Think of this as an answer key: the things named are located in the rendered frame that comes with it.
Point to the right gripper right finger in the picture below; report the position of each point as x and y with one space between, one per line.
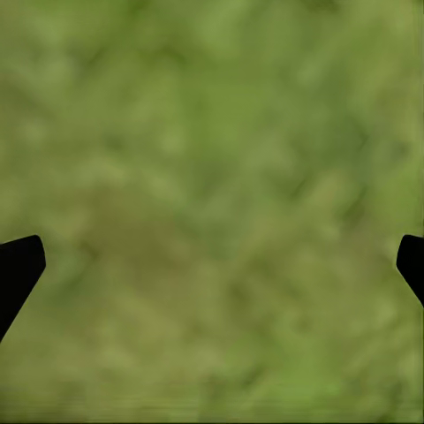
410 262

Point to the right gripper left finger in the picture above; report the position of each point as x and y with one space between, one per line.
22 262

